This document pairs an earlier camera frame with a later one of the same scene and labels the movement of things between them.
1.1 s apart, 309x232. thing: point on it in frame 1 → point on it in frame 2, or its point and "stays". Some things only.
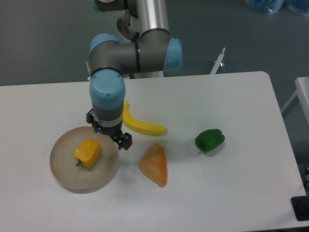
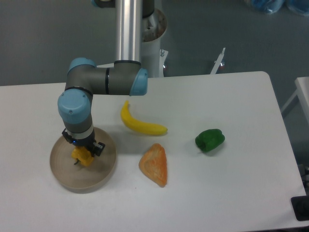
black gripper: x=125 y=139 → x=86 y=142
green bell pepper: x=208 y=140 stays
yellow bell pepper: x=88 y=152 stays
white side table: x=302 y=85 stays
